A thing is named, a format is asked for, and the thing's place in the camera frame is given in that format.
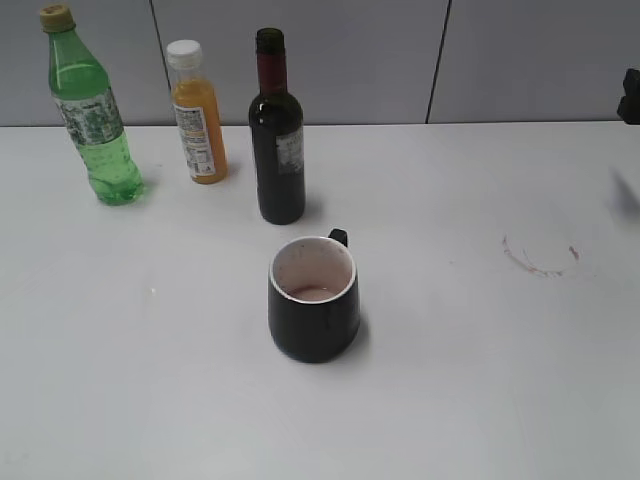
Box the orange juice bottle white cap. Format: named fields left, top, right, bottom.
left=166, top=39, right=228, bottom=185

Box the green plastic soda bottle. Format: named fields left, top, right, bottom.
left=39, top=4, right=144, bottom=206

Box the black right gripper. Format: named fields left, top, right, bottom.
left=617, top=68, right=640, bottom=125

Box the black mug white interior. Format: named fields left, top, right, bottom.
left=268, top=228, right=361, bottom=363

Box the dark red wine bottle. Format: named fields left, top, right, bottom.
left=248, top=27, right=306, bottom=225

